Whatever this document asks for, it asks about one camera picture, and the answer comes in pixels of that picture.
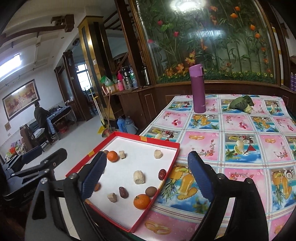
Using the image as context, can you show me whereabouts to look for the orange mandarin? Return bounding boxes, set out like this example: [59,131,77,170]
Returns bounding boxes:
[107,151,118,163]
[94,182,101,192]
[133,194,151,210]

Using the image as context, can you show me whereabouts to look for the dark red jujube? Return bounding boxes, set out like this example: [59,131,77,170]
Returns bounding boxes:
[158,169,167,181]
[119,186,129,199]

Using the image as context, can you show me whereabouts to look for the small beige banana chunk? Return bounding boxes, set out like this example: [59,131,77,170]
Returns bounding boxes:
[119,151,126,159]

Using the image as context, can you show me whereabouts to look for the large beige banana chunk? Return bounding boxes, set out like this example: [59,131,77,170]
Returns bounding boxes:
[133,170,145,185]

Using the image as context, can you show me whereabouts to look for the brown kiwi-like fruit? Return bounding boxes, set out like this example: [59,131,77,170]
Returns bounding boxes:
[145,186,158,197]

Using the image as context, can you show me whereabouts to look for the wooden chair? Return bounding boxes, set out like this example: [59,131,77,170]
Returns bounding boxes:
[20,125,51,152]

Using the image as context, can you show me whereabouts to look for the dark side table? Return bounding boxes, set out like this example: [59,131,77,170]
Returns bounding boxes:
[47,106,78,140]

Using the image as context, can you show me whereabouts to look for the broom and dustpan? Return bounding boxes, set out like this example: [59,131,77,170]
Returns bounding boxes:
[91,93,114,138]

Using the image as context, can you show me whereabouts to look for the red box lid tray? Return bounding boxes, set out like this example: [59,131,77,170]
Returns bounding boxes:
[69,132,180,233]

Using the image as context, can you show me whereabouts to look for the person in dark jacket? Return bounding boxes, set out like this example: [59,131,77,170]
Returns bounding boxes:
[34,101,54,144]

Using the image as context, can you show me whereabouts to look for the blue thermos jug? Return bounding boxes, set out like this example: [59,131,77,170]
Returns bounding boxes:
[117,116,126,133]

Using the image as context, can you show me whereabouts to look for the framed landscape painting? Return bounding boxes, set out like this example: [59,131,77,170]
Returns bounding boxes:
[2,79,40,121]

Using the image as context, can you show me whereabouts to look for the fruit pattern tablecloth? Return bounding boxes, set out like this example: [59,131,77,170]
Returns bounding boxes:
[135,94,295,240]

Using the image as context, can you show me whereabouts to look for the grey thermos jug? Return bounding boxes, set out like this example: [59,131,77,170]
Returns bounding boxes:
[125,116,138,135]

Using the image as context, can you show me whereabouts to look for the green leafy vegetable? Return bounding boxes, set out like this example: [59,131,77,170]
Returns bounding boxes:
[229,95,254,114]

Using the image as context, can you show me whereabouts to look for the wooden low cabinet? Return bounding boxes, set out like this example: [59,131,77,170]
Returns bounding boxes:
[115,80,295,131]

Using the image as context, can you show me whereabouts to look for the green plastic bag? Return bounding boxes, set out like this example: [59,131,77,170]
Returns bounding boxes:
[100,75,114,87]

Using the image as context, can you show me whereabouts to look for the pink bottle on counter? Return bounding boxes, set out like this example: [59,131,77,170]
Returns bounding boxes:
[117,72,125,91]

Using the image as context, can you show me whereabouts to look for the purple thermos bottle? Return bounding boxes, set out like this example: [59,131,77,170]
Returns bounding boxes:
[189,64,206,113]

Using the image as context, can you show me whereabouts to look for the ceiling fluorescent light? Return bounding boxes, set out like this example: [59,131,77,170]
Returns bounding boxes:
[0,54,22,78]

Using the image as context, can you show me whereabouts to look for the steel thermos flask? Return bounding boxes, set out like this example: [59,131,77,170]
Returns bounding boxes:
[142,65,151,85]

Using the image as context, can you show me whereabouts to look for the purple bottles on shelf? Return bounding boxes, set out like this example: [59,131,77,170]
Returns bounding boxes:
[290,73,296,91]

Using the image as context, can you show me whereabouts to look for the flower painting glass panel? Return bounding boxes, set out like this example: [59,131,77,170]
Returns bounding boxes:
[133,1,276,84]

